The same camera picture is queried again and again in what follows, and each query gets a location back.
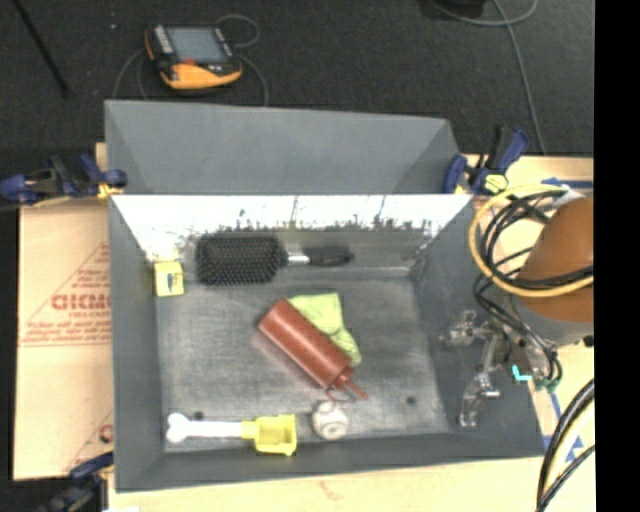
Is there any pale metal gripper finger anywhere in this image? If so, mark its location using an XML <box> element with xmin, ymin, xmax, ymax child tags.
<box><xmin>458</xmin><ymin>371</ymin><xmax>502</xmax><ymax>429</ymax></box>
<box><xmin>438</xmin><ymin>309</ymin><xmax>493</xmax><ymax>351</ymax></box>

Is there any light green cloth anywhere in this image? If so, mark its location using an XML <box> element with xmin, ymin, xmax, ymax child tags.
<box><xmin>288</xmin><ymin>292</ymin><xmax>363</xmax><ymax>367</ymax></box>

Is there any white ball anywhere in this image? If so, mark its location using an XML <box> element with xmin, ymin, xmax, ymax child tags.
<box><xmin>311</xmin><ymin>400</ymin><xmax>350</xmax><ymax>442</ymax></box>

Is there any red-brown squeeze bottle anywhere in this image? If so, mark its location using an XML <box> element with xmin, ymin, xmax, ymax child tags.
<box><xmin>257</xmin><ymin>298</ymin><xmax>370</xmax><ymax>404</ymax></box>

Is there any grey metal bin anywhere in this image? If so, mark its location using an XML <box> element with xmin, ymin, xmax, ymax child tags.
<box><xmin>103</xmin><ymin>99</ymin><xmax>547</xmax><ymax>492</ymax></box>

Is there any black hairbrush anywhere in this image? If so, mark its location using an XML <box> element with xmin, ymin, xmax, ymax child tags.
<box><xmin>194</xmin><ymin>233</ymin><xmax>357</xmax><ymax>287</ymax></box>

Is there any small yellow box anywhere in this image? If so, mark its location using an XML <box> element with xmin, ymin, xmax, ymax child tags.
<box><xmin>153</xmin><ymin>260</ymin><xmax>186</xmax><ymax>298</ymax></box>

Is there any brown cardboard board red print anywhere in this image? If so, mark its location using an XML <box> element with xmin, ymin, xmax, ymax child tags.
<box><xmin>12</xmin><ymin>198</ymin><xmax>117</xmax><ymax>482</ymax></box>

